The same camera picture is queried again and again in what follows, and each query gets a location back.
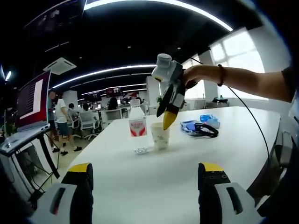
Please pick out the person's dark top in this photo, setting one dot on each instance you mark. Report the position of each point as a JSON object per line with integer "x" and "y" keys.
{"x": 288, "y": 84}

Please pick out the ceiling air conditioner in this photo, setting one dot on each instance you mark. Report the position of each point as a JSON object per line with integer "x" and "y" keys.
{"x": 59, "y": 66}

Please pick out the teal dark object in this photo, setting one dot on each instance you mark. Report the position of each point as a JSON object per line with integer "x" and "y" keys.
{"x": 219, "y": 100}

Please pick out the bright ceiling light strip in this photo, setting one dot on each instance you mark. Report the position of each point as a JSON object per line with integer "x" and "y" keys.
{"x": 217, "y": 21}

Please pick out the clear plastic water bottle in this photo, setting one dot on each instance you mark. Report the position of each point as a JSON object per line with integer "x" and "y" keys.
{"x": 137, "y": 130}

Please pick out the long curved ceiling light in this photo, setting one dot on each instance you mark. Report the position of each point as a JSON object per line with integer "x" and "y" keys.
{"x": 105, "y": 71}

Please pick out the wet wipes packet blue lid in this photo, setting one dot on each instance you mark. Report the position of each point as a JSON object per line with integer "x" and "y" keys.
{"x": 188, "y": 127}

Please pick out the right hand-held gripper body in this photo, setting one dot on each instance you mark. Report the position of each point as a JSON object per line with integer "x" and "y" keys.
{"x": 167, "y": 70}

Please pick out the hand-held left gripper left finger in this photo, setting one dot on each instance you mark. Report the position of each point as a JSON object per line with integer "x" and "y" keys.
{"x": 79, "y": 193}

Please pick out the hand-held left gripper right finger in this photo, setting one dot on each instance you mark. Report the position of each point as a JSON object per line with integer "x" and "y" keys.
{"x": 210, "y": 193}

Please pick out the white office chair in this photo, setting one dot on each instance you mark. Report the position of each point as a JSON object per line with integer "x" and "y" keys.
{"x": 90, "y": 126}

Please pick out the blue tissue pack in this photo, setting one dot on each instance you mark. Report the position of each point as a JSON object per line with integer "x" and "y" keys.
{"x": 210, "y": 119}

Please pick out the white paper cup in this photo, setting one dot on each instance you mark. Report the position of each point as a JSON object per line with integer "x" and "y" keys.
{"x": 160, "y": 137}

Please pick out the white table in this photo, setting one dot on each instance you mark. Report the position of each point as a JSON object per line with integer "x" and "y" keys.
{"x": 163, "y": 175}

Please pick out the potted green plant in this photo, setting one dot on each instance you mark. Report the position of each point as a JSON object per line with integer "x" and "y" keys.
{"x": 160, "y": 99}

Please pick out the hanging display screen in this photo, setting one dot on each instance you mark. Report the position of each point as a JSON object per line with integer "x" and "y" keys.
{"x": 114, "y": 91}

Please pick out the person's right hand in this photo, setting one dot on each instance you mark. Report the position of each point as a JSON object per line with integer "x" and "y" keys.
{"x": 203, "y": 73}

